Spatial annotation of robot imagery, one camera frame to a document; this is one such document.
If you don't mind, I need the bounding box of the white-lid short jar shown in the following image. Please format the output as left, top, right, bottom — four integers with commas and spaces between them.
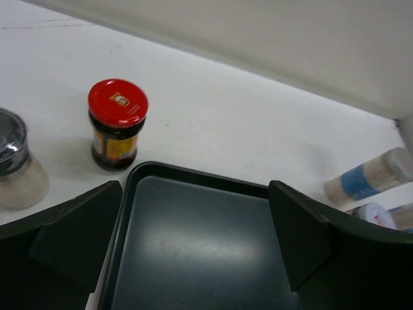
347, 203, 398, 230

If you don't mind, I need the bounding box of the red-lid dark chili sauce jar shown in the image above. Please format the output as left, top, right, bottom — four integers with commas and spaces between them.
88, 79, 149, 171

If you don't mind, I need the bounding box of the black-cap white powder shaker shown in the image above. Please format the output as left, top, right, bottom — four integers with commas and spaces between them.
1, 108, 49, 210

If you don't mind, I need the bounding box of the black plastic tray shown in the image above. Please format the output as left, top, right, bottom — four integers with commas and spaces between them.
98, 161, 300, 309

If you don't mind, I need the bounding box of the blue-label toothpick bottle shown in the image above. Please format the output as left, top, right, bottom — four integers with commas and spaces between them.
324, 147, 412, 207

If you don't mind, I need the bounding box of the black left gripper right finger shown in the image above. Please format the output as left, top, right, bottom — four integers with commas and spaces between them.
268, 181, 412, 309

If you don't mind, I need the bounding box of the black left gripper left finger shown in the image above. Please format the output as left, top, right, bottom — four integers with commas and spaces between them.
1, 181, 123, 309

